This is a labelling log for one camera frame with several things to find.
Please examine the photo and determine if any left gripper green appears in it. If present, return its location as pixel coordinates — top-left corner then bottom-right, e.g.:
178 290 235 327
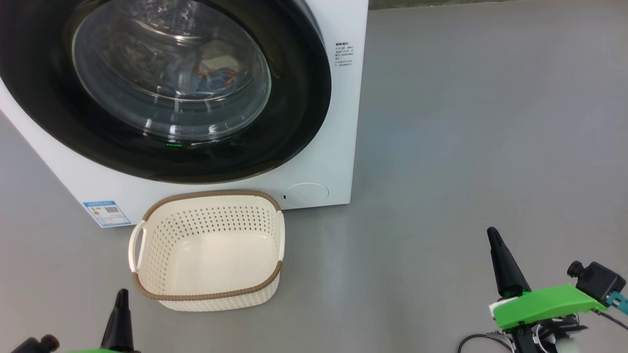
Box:
66 289 140 353

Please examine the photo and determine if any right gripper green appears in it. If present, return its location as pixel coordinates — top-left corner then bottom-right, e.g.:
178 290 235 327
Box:
487 227 607 330

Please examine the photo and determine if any blue printed garment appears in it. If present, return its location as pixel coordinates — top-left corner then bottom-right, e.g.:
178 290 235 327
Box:
162 49 241 96

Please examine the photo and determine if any black round glass washer door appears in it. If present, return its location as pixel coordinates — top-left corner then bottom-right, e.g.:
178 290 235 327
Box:
0 0 332 184

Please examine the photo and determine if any cream cartoon print garment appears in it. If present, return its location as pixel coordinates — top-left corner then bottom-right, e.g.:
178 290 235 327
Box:
196 39 241 74

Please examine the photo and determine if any white front-load washing machine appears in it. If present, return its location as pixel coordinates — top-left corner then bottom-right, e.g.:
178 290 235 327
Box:
0 0 369 228

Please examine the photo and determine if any blue energy label sticker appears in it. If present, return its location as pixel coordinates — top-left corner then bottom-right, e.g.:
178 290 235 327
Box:
82 200 132 227

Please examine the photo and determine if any cream perforated laundry basket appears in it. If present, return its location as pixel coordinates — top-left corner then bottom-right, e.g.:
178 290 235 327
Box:
129 190 286 312

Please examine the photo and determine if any small black text sticker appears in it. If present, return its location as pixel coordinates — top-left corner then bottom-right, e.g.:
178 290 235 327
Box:
335 42 354 67

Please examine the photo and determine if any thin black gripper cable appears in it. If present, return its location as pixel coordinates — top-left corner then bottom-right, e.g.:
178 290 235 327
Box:
458 333 513 353

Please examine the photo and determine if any teal cable connector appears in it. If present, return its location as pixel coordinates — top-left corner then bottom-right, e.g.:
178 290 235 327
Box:
606 292 628 315

